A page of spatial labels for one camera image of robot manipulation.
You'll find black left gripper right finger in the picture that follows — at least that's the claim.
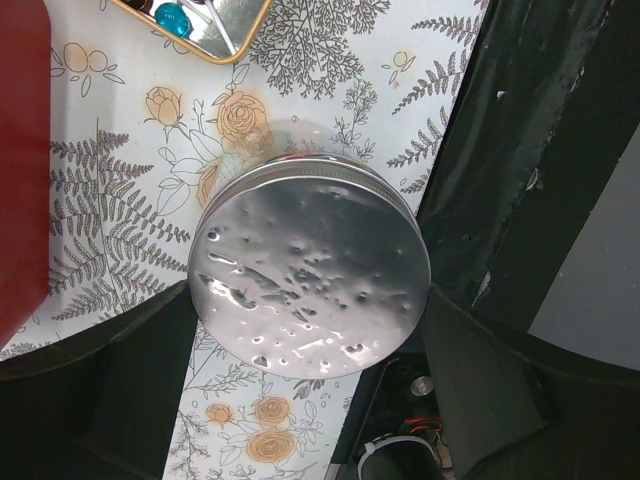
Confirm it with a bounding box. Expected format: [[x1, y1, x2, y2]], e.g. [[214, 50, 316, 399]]
[[422, 287, 639, 479]]

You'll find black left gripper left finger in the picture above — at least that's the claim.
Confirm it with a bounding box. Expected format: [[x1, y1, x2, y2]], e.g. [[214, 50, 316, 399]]
[[1, 281, 198, 479]]

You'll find red tin of swirl lollipops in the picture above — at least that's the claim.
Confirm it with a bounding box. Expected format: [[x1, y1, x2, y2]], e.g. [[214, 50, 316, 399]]
[[1, 0, 51, 345]]

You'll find gold tin of ball lollipops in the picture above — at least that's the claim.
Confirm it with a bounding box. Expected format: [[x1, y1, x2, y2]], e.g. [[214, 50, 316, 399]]
[[114, 0, 272, 65]]

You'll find clear glass jar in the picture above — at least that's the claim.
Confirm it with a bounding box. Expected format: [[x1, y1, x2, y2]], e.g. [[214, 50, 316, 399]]
[[220, 120, 375, 166]]

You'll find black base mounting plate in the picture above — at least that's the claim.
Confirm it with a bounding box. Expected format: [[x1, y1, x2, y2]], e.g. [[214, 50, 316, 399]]
[[335, 1, 639, 479]]

